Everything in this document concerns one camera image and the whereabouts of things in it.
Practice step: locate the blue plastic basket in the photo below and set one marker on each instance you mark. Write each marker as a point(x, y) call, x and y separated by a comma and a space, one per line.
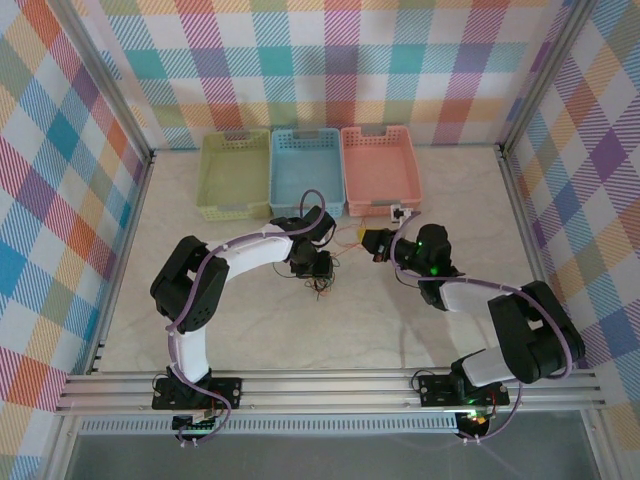
point(306, 165)

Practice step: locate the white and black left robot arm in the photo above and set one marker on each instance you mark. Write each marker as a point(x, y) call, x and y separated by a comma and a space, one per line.
point(190, 355)

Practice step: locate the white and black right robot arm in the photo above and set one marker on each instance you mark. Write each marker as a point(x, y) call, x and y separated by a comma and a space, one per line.
point(530, 340)

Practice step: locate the aluminium frame post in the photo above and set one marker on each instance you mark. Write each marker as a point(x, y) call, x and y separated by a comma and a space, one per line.
point(111, 80)
point(548, 75)

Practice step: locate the pink plastic basket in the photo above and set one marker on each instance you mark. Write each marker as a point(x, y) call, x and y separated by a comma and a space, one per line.
point(380, 165)

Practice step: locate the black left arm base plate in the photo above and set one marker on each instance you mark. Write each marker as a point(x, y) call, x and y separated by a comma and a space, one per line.
point(225, 392)

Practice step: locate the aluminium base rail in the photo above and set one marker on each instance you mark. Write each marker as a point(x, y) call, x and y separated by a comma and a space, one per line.
point(325, 390)

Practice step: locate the green plastic basket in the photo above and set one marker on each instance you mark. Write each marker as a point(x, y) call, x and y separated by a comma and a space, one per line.
point(232, 170)

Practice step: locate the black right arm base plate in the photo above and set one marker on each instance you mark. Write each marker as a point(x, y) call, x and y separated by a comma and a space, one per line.
point(435, 390)

